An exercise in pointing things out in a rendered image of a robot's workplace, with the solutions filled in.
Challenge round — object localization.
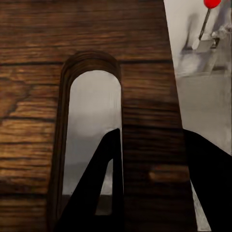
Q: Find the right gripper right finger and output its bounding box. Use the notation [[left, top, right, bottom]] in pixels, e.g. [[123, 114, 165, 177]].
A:
[[183, 129, 232, 232]]

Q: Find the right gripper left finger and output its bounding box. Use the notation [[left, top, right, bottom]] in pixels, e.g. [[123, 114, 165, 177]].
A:
[[53, 129, 126, 232]]

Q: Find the cutting board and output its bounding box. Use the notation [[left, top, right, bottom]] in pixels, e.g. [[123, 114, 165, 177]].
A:
[[0, 0, 198, 232]]

